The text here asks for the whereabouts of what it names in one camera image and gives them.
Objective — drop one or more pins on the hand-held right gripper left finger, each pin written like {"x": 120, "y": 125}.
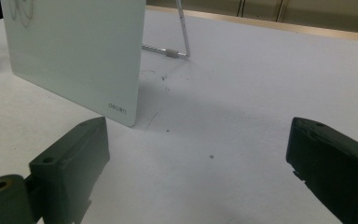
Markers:
{"x": 71, "y": 168}

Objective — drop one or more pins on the beige cabinet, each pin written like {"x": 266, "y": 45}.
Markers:
{"x": 323, "y": 12}

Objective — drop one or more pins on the white glass whiteboard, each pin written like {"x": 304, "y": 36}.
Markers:
{"x": 74, "y": 53}

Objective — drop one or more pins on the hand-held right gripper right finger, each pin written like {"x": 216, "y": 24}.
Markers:
{"x": 335, "y": 168}

